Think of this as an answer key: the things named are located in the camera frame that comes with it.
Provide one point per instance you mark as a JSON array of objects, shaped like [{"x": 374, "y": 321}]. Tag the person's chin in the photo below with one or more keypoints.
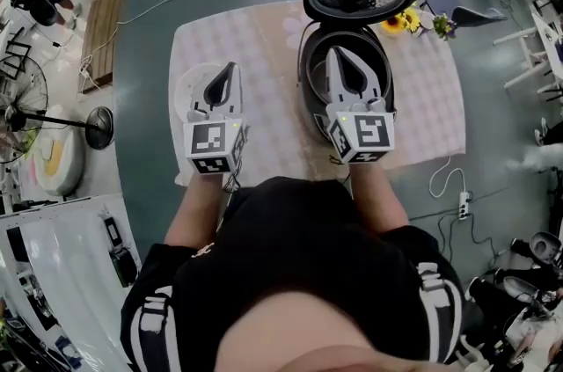
[{"x": 316, "y": 335}]

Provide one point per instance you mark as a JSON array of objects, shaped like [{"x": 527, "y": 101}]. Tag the black-edged handheld device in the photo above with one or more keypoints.
[{"x": 112, "y": 231}]

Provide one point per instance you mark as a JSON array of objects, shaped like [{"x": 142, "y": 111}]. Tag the white panels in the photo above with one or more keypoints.
[{"x": 66, "y": 273}]

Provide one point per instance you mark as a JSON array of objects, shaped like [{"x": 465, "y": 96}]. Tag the person's left forearm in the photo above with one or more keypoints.
[{"x": 198, "y": 212}]

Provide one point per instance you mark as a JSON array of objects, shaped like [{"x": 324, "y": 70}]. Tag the small potted flower plant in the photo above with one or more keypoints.
[{"x": 444, "y": 27}]

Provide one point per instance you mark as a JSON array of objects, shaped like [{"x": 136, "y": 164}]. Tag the person's right forearm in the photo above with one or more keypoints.
[{"x": 380, "y": 199}]

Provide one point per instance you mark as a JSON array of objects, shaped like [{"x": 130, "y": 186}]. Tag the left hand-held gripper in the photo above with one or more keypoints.
[{"x": 206, "y": 141}]

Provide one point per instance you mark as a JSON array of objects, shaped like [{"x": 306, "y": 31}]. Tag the white cup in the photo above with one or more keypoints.
[{"x": 423, "y": 29}]

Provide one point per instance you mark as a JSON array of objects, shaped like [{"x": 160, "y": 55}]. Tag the table with checked cloth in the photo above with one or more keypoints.
[{"x": 264, "y": 97}]

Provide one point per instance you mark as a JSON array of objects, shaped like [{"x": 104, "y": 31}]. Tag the black battery pack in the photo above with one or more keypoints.
[{"x": 123, "y": 267}]

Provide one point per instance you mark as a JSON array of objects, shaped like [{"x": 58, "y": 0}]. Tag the person's black shirt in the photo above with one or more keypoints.
[{"x": 299, "y": 247}]

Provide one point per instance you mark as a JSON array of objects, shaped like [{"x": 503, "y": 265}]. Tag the wooden pallet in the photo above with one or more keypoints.
[{"x": 105, "y": 23}]

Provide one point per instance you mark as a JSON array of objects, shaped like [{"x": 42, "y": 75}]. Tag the white table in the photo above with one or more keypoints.
[{"x": 528, "y": 62}]

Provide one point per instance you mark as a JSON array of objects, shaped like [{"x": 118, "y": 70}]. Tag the yellow sunflower bouquet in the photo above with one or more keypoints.
[{"x": 400, "y": 23}]

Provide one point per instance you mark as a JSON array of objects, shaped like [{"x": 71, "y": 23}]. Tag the black standing fan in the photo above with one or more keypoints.
[{"x": 99, "y": 128}]

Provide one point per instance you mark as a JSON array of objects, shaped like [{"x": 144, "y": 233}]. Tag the open black white appliance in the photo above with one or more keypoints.
[
  {"x": 545, "y": 247},
  {"x": 519, "y": 289}
]

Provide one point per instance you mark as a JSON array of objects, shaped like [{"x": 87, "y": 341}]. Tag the black round stool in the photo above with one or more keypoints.
[{"x": 44, "y": 12}]

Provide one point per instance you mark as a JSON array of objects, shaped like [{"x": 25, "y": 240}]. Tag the black metal frame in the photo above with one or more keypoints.
[{"x": 15, "y": 53}]

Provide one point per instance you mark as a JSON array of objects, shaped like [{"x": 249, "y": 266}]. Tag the white oval tub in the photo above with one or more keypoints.
[{"x": 57, "y": 159}]

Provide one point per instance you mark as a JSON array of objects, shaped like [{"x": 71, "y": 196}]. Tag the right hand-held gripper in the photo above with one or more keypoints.
[{"x": 371, "y": 133}]

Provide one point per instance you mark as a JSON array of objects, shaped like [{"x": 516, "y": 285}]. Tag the dark round pot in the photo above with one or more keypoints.
[{"x": 317, "y": 73}]

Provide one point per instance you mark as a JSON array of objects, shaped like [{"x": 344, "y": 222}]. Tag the grey chair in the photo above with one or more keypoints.
[{"x": 475, "y": 14}]

